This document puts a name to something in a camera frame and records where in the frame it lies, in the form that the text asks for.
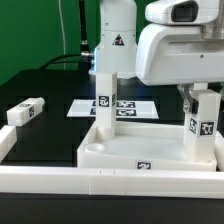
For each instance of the white front fence wall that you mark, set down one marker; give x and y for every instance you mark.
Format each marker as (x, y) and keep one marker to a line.
(119, 182)

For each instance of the white desk top tray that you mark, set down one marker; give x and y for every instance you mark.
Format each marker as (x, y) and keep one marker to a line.
(143, 146)

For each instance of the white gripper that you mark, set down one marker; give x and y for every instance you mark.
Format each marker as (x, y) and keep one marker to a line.
(182, 44)

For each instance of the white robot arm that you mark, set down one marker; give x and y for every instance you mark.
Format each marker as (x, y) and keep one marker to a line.
(117, 49)

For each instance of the white fence wall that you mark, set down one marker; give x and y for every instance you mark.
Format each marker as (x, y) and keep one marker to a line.
(119, 182)
(8, 138)
(219, 151)

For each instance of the white left fence wall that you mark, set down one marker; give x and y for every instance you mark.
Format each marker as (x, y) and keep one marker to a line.
(8, 138)

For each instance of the white marker base plate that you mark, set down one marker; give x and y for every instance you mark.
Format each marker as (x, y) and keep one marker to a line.
(125, 109)

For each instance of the white right fence wall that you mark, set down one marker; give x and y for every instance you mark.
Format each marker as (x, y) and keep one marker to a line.
(219, 151)

